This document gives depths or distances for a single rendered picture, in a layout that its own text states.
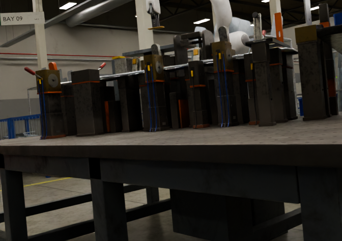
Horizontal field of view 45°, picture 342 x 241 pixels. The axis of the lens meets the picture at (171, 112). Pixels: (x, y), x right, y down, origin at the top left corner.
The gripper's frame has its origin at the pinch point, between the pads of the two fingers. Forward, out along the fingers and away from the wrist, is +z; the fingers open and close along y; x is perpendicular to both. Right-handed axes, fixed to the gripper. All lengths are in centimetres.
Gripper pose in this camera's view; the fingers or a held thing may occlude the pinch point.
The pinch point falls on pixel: (155, 23)
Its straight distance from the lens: 221.8
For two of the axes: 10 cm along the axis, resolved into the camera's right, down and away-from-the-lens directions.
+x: 9.5, -1.0, -2.9
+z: 1.1, 9.9, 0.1
